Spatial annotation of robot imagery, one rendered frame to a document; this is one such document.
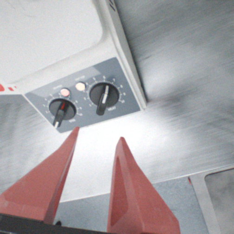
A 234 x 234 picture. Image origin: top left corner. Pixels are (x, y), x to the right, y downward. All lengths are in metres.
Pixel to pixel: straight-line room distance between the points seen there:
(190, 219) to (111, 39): 1.30
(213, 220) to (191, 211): 0.46
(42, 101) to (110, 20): 0.12
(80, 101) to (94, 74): 0.04
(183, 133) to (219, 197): 0.58
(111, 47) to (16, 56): 0.09
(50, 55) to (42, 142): 0.18
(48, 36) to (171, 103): 0.16
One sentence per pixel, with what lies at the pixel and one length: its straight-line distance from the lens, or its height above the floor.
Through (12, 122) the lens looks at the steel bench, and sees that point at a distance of 0.35.
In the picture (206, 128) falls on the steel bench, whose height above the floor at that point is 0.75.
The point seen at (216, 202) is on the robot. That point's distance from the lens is 0.82.
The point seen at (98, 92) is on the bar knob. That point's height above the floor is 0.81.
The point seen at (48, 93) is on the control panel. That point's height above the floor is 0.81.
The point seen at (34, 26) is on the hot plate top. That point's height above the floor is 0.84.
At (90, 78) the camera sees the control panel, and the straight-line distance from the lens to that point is 0.19.
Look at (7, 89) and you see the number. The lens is 0.32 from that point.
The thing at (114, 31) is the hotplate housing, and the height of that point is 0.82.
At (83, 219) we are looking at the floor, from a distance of 1.58.
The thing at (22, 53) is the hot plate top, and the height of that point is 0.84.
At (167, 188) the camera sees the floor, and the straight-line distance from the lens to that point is 1.22.
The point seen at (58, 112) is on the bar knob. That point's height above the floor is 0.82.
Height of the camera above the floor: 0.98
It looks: 69 degrees down
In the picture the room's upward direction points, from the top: 137 degrees counter-clockwise
